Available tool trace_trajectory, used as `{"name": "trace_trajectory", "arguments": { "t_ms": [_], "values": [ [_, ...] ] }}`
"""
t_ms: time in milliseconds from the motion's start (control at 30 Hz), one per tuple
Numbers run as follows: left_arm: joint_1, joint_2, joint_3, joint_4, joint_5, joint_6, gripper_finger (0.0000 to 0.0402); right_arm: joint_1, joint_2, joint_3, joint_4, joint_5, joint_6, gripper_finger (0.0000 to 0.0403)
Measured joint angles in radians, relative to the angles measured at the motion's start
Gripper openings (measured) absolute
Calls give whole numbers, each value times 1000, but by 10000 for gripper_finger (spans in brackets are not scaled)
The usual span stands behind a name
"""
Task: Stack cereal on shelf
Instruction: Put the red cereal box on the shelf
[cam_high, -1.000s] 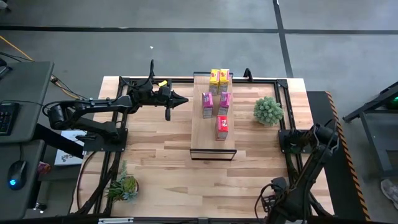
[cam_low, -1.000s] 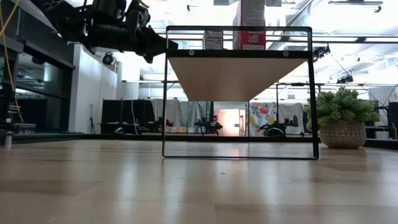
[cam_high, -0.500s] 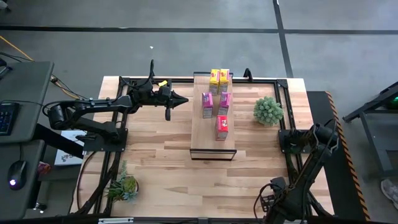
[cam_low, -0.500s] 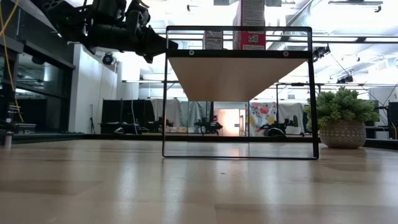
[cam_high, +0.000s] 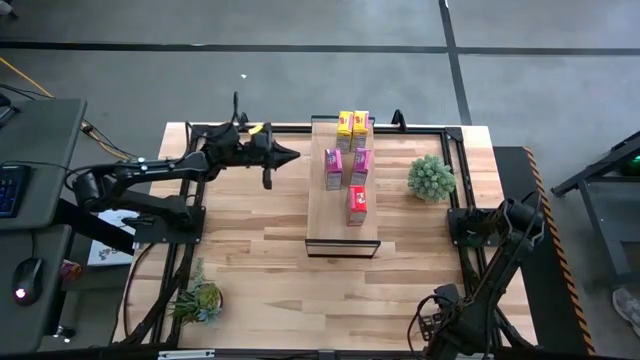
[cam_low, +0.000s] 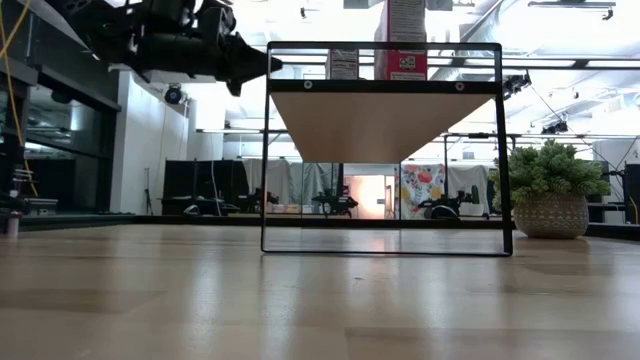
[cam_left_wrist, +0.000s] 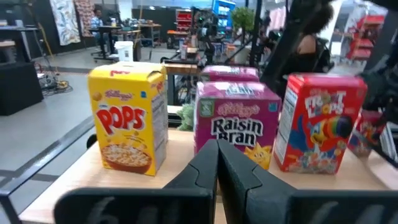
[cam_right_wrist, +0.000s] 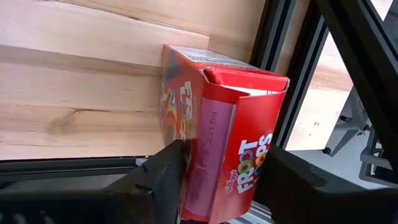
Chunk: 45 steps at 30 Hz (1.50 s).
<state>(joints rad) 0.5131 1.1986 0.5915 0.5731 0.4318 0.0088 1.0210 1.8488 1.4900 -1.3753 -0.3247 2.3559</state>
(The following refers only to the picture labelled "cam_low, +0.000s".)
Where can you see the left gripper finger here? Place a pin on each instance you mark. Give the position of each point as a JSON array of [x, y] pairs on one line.
[[257, 54], [257, 70]]

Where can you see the purple Raisin Bran cereal box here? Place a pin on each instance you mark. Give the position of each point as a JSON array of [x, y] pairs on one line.
[[343, 64]]

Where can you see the red Froot Loops cereal box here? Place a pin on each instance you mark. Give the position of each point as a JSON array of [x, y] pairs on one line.
[[407, 20]]

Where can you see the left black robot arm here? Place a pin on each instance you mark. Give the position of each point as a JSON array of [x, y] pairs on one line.
[[160, 50]]

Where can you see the grey hanging drape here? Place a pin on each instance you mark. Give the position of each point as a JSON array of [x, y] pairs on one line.
[[280, 180]]

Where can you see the floral patterned cloth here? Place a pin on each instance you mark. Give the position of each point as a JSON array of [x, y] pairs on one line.
[[415, 185]]

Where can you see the grey tray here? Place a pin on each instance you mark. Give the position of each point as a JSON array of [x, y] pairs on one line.
[[42, 206]]

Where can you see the black ceiling spotlight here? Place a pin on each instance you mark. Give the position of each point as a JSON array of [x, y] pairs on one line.
[[555, 128], [515, 86]]

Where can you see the small white cylinder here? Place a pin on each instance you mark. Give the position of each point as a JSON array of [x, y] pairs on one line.
[[13, 226]]

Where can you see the round green potted plant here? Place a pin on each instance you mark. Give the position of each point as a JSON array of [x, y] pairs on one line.
[[550, 215]]

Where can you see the wooden shelf black metal frame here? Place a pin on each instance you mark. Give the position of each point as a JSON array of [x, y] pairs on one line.
[[380, 125]]

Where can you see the black metal table frame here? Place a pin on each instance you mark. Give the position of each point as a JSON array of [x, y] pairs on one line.
[[75, 220]]

